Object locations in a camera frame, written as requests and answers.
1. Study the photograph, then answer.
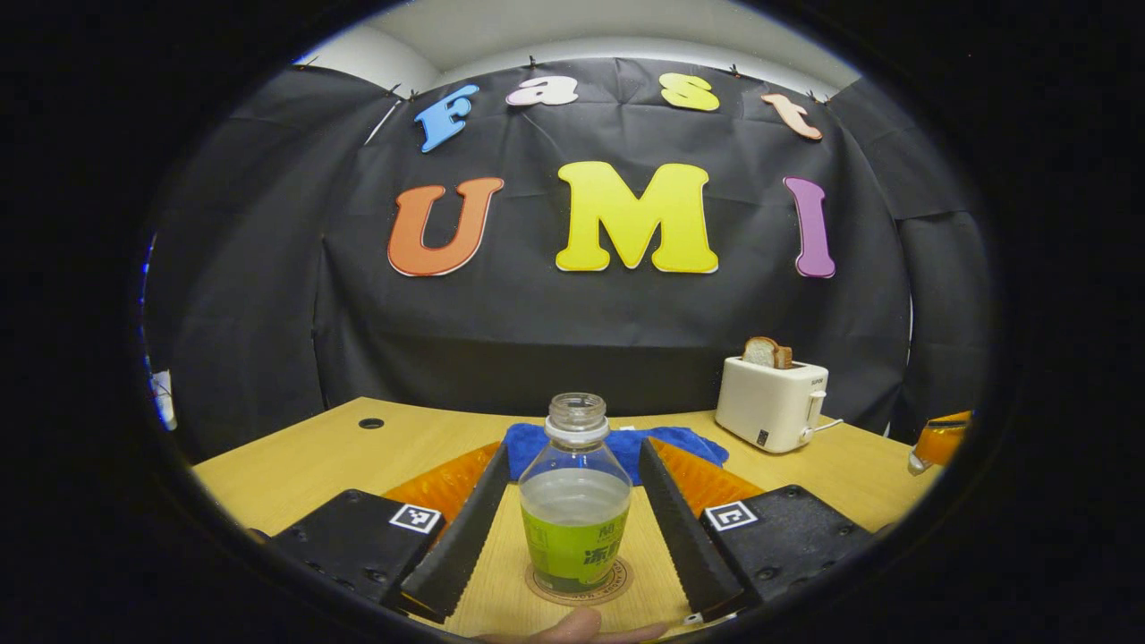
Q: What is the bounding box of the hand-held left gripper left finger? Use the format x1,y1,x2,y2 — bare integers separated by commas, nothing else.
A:
267,440,513,625

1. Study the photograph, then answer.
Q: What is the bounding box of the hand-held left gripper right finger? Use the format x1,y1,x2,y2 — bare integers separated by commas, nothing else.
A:
637,436,876,625

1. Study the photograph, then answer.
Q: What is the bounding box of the clear green-label water bottle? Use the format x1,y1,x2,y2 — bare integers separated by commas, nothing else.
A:
518,393,633,595

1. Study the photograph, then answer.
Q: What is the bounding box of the round brown coaster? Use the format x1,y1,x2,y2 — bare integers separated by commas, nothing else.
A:
525,556,634,607

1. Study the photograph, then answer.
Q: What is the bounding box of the blue towel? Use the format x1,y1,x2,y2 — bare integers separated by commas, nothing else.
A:
503,423,730,487

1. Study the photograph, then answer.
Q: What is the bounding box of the white toaster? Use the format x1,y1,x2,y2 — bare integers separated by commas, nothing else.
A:
714,356,830,454

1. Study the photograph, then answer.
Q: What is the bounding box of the bread slice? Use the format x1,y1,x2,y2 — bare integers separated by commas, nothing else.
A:
742,336,794,370

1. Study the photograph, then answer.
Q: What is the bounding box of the small white object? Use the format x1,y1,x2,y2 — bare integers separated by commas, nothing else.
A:
150,369,178,432

